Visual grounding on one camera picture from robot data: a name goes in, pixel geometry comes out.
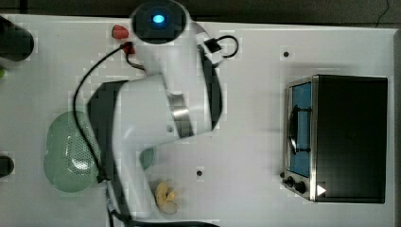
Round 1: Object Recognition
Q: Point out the yellow garlic toy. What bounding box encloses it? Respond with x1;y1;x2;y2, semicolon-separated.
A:
154;182;178;215

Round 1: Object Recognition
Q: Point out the black cup lower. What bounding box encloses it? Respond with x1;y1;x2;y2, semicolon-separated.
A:
0;156;14;178

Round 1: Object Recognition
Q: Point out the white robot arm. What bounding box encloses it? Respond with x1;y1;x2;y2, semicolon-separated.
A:
87;0;222;222

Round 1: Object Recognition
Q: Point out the black cup upper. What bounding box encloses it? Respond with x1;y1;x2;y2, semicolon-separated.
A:
0;17;34;61

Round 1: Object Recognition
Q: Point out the black cup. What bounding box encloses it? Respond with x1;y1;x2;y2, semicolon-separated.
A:
0;156;14;178
0;17;34;61

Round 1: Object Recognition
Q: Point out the green lime toy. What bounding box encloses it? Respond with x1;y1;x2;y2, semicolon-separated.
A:
0;69;5;79

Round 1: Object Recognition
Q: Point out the green oval strainer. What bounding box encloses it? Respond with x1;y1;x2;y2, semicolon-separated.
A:
44;111;100;193

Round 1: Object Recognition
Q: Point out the dark red strawberry toy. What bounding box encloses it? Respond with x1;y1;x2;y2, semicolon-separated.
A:
121;42;135;54

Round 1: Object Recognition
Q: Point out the green mug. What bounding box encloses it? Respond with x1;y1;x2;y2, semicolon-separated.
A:
140;148;155;170

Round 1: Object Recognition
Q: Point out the light red strawberry toy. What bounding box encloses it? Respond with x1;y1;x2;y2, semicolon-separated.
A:
112;25;130;40

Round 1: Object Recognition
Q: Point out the silver toaster oven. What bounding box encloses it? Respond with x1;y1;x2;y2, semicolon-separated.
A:
280;75;388;204

